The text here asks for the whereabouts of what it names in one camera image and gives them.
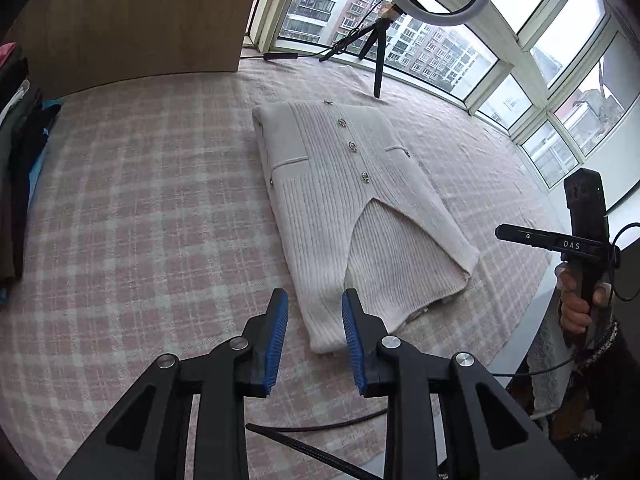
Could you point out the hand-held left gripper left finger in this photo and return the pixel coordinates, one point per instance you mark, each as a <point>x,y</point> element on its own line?
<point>275,345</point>

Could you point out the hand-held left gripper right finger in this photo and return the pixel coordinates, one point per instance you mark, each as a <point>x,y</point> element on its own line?
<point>356,345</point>

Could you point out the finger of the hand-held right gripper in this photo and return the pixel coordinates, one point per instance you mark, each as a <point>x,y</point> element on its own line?
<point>520,235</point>

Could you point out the cream knit cardigan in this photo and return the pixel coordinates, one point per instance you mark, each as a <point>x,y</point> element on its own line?
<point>340,185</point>

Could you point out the person's right forearm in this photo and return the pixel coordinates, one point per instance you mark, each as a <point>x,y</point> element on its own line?
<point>615,375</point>

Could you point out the person's right hand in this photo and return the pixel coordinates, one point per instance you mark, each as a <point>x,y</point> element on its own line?
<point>572,310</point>

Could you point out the white lace cloth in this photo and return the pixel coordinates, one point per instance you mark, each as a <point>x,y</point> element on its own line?
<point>545,365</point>

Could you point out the pink plaid blanket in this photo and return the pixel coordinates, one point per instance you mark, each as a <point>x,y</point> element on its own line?
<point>125,210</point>

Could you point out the black tripod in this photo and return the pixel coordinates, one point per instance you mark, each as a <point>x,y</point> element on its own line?
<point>378,60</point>

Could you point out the pink paper tag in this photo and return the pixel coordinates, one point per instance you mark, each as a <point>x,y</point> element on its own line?
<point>386,9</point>

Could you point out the dark brown garment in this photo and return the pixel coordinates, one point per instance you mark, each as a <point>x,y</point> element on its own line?
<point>17,220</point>

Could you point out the blue garment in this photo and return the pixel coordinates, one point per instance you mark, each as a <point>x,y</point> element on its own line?
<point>50,106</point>

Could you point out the dark garment with grey trim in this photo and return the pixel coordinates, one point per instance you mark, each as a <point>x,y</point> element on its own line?
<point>20,115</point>

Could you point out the light wooden panel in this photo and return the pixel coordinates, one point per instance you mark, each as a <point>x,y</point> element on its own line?
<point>125,20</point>

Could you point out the black garment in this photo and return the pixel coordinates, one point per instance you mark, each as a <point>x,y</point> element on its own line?
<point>17,72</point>

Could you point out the pink garment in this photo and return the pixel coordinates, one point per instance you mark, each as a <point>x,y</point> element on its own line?
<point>7,52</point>

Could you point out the white window frame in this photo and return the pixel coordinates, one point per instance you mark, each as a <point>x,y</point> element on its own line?
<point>515,70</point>

